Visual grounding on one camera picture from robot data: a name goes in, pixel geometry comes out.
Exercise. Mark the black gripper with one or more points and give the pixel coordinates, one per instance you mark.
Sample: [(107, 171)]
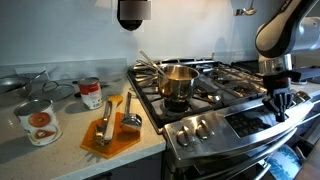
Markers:
[(278, 81)]

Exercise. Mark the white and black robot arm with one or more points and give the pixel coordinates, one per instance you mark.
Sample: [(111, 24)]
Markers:
[(280, 30)]

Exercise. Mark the black stove button display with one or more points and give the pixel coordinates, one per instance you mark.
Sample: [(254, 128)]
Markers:
[(246, 124)]

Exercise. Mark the silver stove knob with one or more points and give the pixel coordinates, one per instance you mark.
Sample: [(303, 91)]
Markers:
[(204, 130), (185, 136), (304, 95), (298, 99)]

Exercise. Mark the black griddle plate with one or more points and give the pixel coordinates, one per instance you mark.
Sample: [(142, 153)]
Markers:
[(246, 65)]

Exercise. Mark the blue and white towel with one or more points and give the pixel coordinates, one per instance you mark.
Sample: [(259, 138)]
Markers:
[(283, 163)]

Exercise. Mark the stainless steel gas range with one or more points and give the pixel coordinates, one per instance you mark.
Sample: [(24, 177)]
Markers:
[(206, 150)]

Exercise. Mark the hanging metal ladle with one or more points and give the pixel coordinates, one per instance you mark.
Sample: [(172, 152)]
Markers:
[(249, 11)]

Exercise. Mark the stainless steel saucepan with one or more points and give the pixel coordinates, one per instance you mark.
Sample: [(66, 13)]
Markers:
[(178, 85)]

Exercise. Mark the long metal utensil in saucepan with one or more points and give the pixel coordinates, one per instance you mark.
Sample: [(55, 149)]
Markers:
[(151, 62)]

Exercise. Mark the orange hexagonal trivet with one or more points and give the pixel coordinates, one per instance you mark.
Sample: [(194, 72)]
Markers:
[(123, 140)]

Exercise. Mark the small red and white can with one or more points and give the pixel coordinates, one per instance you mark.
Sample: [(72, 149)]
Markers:
[(90, 95)]

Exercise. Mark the glass pot lid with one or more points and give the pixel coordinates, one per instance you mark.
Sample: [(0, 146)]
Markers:
[(55, 91)]

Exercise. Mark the large can with orange label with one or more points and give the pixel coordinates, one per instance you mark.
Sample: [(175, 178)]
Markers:
[(40, 123)]

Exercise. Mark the black round wall device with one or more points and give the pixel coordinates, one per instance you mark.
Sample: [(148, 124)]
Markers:
[(130, 18)]

